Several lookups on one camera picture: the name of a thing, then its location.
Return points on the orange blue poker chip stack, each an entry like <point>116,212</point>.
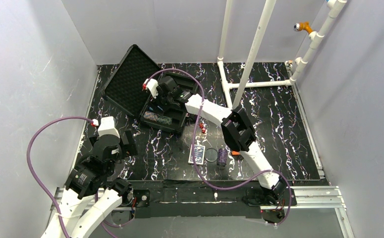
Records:
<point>151,116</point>

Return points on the white PVC pipe frame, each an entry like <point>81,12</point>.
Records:
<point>276,40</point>

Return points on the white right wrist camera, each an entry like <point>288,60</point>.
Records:
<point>151,85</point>

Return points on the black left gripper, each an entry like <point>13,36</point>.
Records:
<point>128,143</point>

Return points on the black poker set case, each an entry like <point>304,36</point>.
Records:
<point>124,90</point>

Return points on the blue playing card deck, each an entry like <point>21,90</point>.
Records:
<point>198,153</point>

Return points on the black orange hex key set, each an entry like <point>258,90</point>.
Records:
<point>237,156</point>

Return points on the purple poker chip stack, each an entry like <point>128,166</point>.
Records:
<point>222,157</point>

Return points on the dark blue poker chip stack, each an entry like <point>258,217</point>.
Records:
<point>164,120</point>

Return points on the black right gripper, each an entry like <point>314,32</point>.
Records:
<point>165,92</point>

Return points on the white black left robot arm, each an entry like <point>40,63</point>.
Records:
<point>88,197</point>

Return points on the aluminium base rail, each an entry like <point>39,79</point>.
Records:
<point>193,199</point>

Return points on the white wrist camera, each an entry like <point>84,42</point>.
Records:
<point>105,126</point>
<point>151,85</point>

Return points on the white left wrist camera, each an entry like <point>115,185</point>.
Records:
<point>105,126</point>

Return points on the orange mounted camera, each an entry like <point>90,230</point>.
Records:
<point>303,26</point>

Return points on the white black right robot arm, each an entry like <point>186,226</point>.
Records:
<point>238,132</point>

